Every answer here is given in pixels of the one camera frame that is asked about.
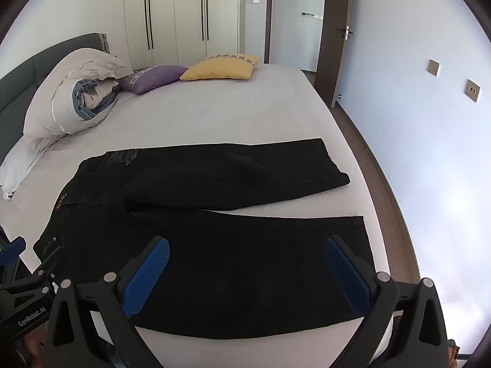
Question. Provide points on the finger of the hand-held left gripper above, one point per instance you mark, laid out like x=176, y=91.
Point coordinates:
x=13, y=247
x=48, y=268

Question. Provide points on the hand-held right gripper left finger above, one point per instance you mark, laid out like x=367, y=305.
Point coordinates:
x=147, y=276

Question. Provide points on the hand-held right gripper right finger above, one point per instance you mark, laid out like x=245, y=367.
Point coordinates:
x=347, y=272

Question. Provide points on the black pants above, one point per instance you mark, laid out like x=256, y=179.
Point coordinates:
x=230, y=260

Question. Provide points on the white pillow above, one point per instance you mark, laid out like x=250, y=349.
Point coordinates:
x=19, y=165

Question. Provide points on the grey padded headboard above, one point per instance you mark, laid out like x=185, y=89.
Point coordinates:
x=23, y=73

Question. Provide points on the rolled beige and blue duvet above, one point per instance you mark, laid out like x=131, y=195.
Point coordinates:
x=76, y=84

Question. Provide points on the bed with white sheet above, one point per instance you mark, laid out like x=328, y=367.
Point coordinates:
x=230, y=115

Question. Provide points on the purple cushion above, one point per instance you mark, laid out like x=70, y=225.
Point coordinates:
x=153, y=77

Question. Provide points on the brown door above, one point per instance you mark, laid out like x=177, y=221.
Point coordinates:
x=332, y=57

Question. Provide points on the yellow cushion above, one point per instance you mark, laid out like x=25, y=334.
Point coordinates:
x=222, y=69

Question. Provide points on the white wardrobe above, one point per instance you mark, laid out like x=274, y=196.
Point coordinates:
x=176, y=15

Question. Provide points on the grey wall socket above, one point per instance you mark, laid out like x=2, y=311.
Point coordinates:
x=434, y=67
x=472, y=91

